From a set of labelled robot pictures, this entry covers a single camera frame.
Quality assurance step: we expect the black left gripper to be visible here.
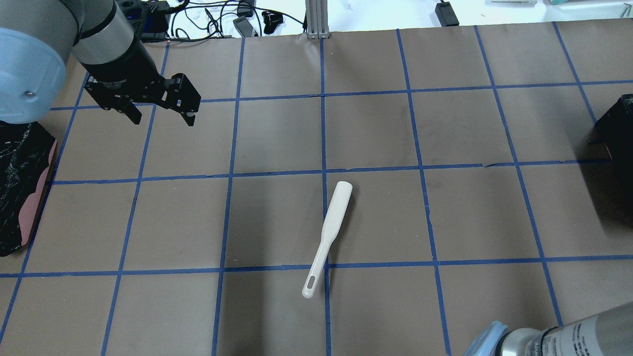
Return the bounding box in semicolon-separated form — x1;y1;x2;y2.
83;39;201;128

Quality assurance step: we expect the beige hand brush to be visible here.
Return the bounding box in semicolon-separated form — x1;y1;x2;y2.
302;181;353;299

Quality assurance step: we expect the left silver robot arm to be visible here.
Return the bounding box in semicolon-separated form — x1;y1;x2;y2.
0;0;201;127

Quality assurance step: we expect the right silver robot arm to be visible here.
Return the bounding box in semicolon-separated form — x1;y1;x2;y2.
465;302;633;356

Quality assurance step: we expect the black-lined bin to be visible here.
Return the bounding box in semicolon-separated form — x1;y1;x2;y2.
0;122;57;257
590;94;633;171

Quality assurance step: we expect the black power adapter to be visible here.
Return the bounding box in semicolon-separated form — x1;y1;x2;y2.
435;0;460;27

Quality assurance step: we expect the aluminium frame post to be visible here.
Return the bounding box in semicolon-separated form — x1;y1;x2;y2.
305;0;330;39

